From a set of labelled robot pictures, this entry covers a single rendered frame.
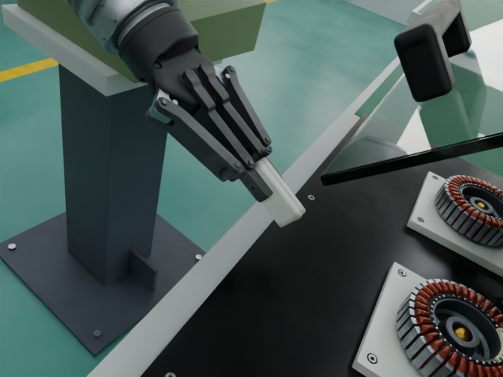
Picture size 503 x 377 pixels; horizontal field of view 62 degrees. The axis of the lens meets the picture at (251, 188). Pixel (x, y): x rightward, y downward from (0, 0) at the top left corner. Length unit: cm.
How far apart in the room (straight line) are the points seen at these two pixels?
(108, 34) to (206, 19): 43
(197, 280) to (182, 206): 118
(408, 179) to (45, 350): 98
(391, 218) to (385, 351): 22
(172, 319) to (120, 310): 88
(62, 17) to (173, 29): 50
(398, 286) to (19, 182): 143
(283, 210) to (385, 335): 15
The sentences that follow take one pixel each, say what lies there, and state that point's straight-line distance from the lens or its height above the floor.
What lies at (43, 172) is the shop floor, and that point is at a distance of 174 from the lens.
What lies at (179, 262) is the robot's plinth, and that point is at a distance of 141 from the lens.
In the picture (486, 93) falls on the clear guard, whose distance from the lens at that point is 20.
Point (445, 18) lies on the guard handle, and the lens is 25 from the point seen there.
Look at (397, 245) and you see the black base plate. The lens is 56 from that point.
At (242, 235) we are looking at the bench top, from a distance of 51.
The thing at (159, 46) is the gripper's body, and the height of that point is 95.
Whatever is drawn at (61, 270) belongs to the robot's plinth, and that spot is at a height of 2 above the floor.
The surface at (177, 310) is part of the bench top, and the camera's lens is 43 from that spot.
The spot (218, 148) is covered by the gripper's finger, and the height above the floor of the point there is 89.
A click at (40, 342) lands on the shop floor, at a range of 128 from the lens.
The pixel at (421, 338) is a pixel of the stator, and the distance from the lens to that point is 42.
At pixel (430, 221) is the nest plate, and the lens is 61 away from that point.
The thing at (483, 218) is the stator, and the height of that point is 82.
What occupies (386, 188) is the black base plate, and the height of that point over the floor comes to 77.
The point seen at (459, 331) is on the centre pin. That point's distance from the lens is 46.
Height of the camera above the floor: 111
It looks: 38 degrees down
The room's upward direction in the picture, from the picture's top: 18 degrees clockwise
